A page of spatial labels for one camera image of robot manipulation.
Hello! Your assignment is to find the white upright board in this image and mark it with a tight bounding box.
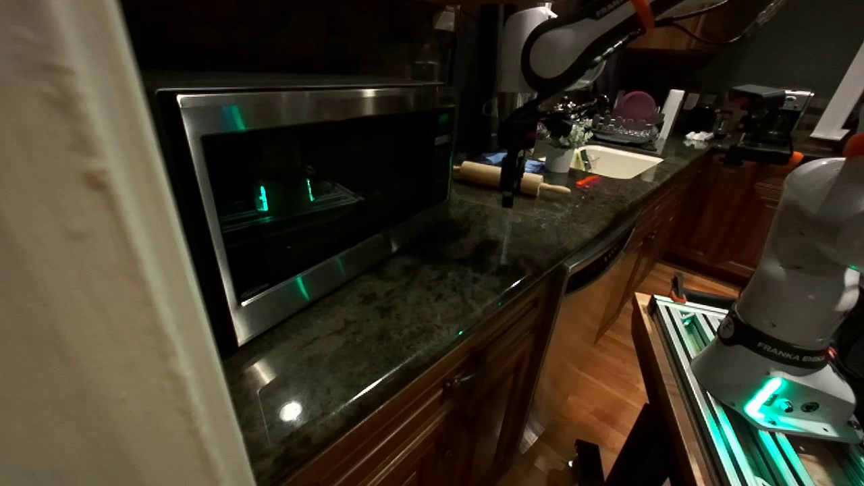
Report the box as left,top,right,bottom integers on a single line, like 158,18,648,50
655,86,688,152

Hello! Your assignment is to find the wooden base cabinet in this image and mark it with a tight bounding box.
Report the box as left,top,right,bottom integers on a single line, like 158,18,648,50
283,145,793,486

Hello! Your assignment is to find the built-in dishwasher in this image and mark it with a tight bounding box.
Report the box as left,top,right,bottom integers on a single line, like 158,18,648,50
559,218,643,347

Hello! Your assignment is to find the white kitchen sink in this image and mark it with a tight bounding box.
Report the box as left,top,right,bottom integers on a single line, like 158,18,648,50
570,144,667,185

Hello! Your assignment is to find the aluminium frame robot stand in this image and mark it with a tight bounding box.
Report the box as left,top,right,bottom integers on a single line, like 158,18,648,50
574,290,864,486

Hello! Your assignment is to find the stainless steel microwave oven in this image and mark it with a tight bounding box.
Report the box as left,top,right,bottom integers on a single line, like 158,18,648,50
149,82,462,351

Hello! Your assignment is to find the small potted green plant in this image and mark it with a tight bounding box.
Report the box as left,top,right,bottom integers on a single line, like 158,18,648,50
538,114,598,176

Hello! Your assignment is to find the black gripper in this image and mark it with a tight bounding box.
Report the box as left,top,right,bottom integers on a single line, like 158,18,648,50
496,95,546,210

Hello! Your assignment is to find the black coffee machine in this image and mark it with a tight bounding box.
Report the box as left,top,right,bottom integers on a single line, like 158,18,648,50
716,82,817,168

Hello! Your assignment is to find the wooden rolling pin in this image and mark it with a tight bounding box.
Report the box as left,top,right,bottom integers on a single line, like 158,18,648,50
450,156,574,203

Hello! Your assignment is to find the pink plate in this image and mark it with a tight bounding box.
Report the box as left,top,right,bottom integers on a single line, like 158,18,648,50
609,86,662,129

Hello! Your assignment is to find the blue cloth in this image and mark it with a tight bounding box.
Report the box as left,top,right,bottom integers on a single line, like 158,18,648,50
482,149,550,176

